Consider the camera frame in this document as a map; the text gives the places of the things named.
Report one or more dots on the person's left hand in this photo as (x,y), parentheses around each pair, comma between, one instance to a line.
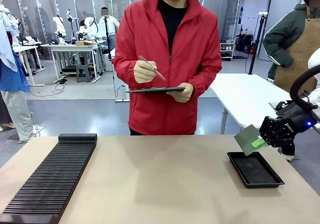
(183,95)

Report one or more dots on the red-sleeved left forearm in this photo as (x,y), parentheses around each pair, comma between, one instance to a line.
(207,84)

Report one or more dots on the wooden shoe rack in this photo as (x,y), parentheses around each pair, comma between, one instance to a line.
(227,51)

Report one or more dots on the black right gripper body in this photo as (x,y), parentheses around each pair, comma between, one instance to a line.
(295,125)

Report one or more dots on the person in blue shirt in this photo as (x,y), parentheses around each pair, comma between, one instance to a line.
(12,79)

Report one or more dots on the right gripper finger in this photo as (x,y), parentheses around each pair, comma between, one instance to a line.
(266,125)
(260,143)

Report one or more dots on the metallic pen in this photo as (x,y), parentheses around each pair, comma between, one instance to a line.
(153,68)

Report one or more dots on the white standing desk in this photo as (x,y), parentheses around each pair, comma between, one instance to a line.
(30,46)

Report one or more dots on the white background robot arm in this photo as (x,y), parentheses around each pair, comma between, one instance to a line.
(59,26)
(87,26)

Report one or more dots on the person in red jacket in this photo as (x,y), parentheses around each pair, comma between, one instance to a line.
(175,59)

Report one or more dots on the person in brown apron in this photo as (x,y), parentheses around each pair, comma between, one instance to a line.
(287,39)

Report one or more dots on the green PCB board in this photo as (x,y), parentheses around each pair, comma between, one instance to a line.
(246,140)

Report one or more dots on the black clipboard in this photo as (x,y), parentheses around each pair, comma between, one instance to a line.
(155,90)

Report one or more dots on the black plastic tray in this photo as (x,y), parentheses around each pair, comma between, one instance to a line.
(255,170)

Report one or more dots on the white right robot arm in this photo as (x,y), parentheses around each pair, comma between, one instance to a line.
(315,61)

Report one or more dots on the black camera pole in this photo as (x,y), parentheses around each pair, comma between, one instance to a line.
(255,44)

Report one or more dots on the white workbench with robots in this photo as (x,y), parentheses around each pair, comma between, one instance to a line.
(70,46)

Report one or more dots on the black tripod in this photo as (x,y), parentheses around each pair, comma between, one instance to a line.
(108,37)

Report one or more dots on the red-sleeved right forearm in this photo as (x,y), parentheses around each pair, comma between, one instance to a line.
(125,64)

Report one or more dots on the black bags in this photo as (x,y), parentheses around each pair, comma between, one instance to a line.
(243,42)

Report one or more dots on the black slotted PCB rack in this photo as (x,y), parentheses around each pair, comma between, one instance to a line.
(50,179)

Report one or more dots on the standing person in white shirt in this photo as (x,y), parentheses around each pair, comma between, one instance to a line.
(111,22)

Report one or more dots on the cardboard box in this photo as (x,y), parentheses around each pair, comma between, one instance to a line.
(83,43)

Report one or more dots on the white table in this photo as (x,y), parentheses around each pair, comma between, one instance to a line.
(245,96)

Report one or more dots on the grey step stool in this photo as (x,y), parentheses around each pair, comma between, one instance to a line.
(82,73)

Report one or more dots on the person's right hand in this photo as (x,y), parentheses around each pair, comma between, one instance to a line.
(145,71)

